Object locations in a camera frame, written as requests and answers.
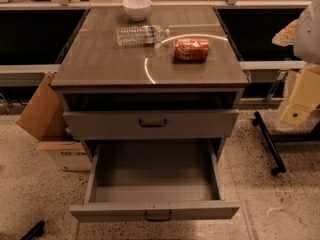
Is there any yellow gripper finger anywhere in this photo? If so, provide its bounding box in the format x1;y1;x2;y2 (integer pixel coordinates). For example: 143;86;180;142
280;65;320;126
272;20;297;47

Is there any red coke can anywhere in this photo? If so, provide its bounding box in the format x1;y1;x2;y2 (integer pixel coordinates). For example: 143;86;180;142
173;38;210;61

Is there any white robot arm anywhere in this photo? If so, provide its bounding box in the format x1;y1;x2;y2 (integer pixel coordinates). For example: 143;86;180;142
272;0;320;126

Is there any closed upper grey drawer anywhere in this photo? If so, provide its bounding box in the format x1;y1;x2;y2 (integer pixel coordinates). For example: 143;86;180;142
64;109;239;140

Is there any grey drawer cabinet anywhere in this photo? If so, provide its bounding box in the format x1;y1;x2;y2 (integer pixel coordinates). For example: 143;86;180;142
50;5;250;223

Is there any open middle grey drawer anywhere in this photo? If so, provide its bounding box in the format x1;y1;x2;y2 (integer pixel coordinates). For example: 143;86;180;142
70;139;240;222

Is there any black wheeled stand leg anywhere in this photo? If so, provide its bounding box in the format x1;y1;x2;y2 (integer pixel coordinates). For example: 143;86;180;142
253;111;286;176

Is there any clear plastic water bottle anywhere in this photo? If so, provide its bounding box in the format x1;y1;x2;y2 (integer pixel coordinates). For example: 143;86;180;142
116;25;170;47

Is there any white ceramic bowl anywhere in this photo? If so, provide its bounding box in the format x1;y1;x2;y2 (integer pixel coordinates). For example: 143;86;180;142
123;0;152;21

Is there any cardboard box with flap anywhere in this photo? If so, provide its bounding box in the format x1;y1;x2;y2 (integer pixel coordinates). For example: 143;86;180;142
17;72;91;171

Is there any black leg bottom left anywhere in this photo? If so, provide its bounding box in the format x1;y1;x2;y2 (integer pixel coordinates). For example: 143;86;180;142
20;221;45;240

